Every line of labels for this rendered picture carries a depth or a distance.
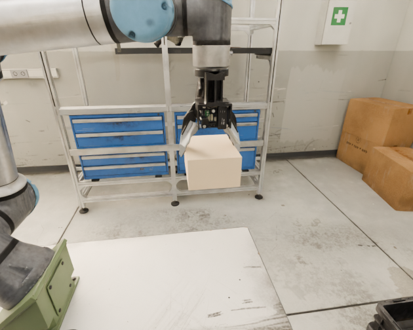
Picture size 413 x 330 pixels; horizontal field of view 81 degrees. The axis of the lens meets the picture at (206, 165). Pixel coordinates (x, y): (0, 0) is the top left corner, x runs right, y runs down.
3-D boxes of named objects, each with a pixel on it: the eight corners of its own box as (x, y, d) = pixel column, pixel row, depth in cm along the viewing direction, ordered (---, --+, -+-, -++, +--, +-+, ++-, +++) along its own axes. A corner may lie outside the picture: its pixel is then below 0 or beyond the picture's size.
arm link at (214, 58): (191, 45, 51) (229, 45, 52) (191, 69, 53) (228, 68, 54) (194, 45, 45) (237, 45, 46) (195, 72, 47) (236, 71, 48)
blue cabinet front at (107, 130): (84, 179, 211) (69, 115, 187) (168, 173, 220) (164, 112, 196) (84, 180, 208) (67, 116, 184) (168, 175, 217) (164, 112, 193)
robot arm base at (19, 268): (27, 272, 70) (-8, 255, 66) (62, 239, 68) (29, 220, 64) (-5, 323, 56) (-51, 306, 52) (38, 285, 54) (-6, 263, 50)
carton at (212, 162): (184, 161, 69) (183, 136, 66) (225, 158, 71) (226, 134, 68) (188, 190, 55) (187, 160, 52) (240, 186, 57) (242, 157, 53)
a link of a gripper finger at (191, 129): (170, 158, 54) (193, 124, 51) (170, 148, 59) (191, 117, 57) (182, 165, 55) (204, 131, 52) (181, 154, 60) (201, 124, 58)
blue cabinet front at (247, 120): (177, 173, 221) (174, 111, 197) (254, 168, 230) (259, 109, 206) (177, 174, 218) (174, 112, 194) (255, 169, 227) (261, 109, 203)
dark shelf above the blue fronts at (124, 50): (125, 55, 213) (124, 47, 211) (257, 54, 228) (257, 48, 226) (115, 56, 173) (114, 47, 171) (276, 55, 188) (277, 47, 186)
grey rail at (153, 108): (59, 112, 191) (58, 107, 189) (267, 106, 212) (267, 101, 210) (54, 116, 182) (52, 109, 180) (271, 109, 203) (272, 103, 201)
